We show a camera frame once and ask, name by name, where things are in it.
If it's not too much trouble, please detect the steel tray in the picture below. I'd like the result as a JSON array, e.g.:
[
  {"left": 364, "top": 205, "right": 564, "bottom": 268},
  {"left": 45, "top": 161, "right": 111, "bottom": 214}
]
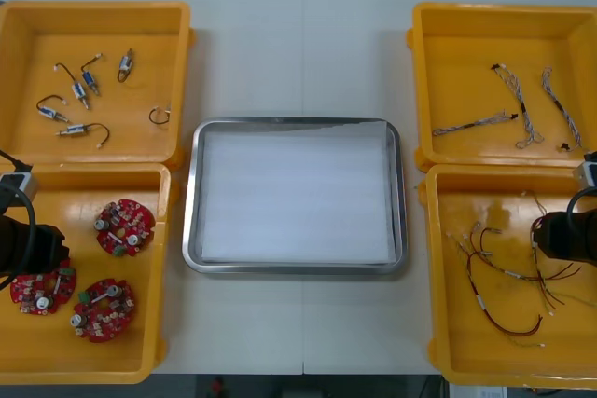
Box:
[{"left": 181, "top": 117, "right": 410, "bottom": 281}]

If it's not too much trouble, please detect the round red circuit board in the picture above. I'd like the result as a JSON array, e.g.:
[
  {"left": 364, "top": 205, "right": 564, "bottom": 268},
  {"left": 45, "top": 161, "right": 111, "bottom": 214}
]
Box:
[
  {"left": 70, "top": 278, "right": 137, "bottom": 344},
  {"left": 94, "top": 199, "right": 156, "bottom": 259},
  {"left": 9, "top": 261, "right": 78, "bottom": 315}
]

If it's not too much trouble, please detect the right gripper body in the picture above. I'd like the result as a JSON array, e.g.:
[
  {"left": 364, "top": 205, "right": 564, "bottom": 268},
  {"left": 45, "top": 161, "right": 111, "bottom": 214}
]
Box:
[{"left": 531, "top": 211, "right": 577, "bottom": 263}]

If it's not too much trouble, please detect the yellow-orange plastic bin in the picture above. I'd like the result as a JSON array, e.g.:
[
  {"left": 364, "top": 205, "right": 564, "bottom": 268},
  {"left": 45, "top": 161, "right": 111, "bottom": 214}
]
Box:
[
  {"left": 406, "top": 1, "right": 597, "bottom": 173},
  {"left": 0, "top": 0, "right": 195, "bottom": 171},
  {"left": 0, "top": 162, "right": 181, "bottom": 386},
  {"left": 418, "top": 163, "right": 597, "bottom": 390}
]

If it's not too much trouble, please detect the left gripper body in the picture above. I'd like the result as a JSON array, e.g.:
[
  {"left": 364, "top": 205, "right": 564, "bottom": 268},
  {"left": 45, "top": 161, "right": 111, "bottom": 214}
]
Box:
[{"left": 35, "top": 224, "right": 71, "bottom": 278}]

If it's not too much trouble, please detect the blue-white twisted wire harness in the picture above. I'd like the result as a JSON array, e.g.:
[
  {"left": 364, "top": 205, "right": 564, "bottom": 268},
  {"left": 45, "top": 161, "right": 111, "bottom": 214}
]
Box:
[
  {"left": 540, "top": 66, "right": 584, "bottom": 153},
  {"left": 490, "top": 62, "right": 546, "bottom": 150},
  {"left": 432, "top": 110, "right": 520, "bottom": 137}
]

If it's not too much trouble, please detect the loose red wire harness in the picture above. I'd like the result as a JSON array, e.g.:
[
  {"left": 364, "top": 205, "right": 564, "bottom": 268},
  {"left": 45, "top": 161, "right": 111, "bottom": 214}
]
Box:
[{"left": 506, "top": 262, "right": 584, "bottom": 282}]

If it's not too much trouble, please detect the white sheet liner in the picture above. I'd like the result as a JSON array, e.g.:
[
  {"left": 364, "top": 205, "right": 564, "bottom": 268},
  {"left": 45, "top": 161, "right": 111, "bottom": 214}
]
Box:
[{"left": 200, "top": 121, "right": 397, "bottom": 265}]

